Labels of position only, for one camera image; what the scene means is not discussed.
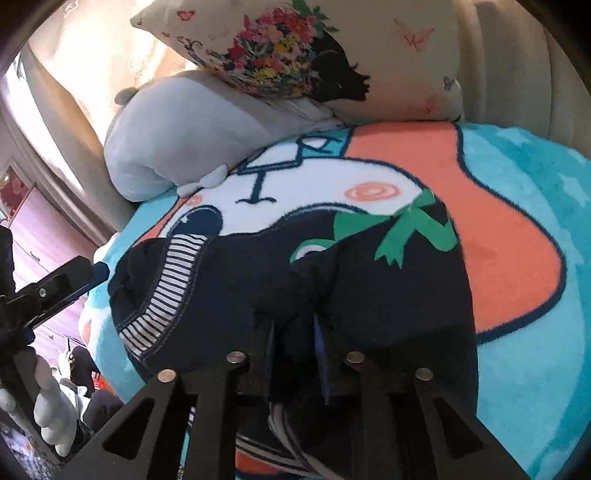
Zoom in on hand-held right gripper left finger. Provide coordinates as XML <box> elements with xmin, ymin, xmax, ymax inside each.
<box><xmin>65</xmin><ymin>318</ymin><xmax>277</xmax><ymax>480</ymax></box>

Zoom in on cartoon printed teal blanket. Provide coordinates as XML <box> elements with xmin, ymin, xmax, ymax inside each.
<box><xmin>78</xmin><ymin>119</ymin><xmax>591</xmax><ymax>480</ymax></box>

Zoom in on floral printed pillow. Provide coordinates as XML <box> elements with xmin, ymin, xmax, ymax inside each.
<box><xmin>130</xmin><ymin>0</ymin><xmax>464</xmax><ymax>123</ymax></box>

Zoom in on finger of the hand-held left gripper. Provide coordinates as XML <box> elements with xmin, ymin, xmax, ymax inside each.
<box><xmin>32</xmin><ymin>256</ymin><xmax>110</xmax><ymax>296</ymax></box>
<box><xmin>25</xmin><ymin>282</ymin><xmax>95</xmax><ymax>329</ymax></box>

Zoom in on person's left hand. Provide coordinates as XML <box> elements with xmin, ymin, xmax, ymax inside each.
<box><xmin>0</xmin><ymin>355</ymin><xmax>78</xmax><ymax>457</ymax></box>

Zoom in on navy pants with green bow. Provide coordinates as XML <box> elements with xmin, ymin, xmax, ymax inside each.
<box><xmin>108</xmin><ymin>189</ymin><xmax>479</xmax><ymax>477</ymax></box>

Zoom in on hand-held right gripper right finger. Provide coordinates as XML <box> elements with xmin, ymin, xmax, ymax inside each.
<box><xmin>313</xmin><ymin>318</ymin><xmax>533</xmax><ymax>480</ymax></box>

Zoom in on dark cloth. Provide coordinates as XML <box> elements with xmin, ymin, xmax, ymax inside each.
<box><xmin>59</xmin><ymin>345</ymin><xmax>126</xmax><ymax>446</ymax></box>

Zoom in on pink wooden wardrobe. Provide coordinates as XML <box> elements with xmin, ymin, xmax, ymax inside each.
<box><xmin>0</xmin><ymin>156</ymin><xmax>105</xmax><ymax>356</ymax></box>

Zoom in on grey plush toy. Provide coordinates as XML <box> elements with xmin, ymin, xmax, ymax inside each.
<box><xmin>104</xmin><ymin>70</ymin><xmax>345</xmax><ymax>202</ymax></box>

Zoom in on red framed picture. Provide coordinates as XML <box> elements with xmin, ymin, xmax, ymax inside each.
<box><xmin>0</xmin><ymin>162</ymin><xmax>37</xmax><ymax>221</ymax></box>

